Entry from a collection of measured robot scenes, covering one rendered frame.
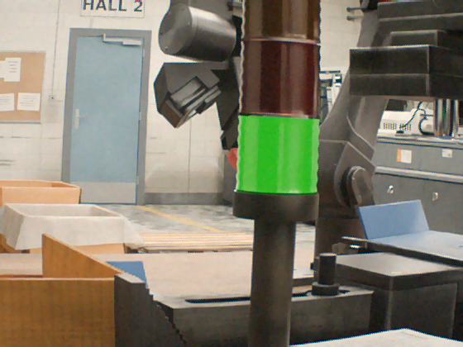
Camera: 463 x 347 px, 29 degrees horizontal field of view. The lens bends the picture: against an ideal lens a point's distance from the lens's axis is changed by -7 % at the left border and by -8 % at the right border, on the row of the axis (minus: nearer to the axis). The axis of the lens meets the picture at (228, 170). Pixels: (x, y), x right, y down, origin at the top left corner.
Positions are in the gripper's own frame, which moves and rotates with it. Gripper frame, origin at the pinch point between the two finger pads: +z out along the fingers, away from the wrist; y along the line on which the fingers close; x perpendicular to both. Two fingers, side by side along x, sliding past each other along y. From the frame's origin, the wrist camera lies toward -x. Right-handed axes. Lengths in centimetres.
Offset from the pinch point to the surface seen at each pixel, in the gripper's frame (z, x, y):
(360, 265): 15.9, -6.7, 23.8
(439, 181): -244, 419, -539
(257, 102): 15, -22, 45
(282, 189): 19, -21, 43
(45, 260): 4.3, -23.8, -3.3
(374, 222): 9.2, 0.8, 14.8
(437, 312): 21.0, -2.5, 26.2
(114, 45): -601, 252, -883
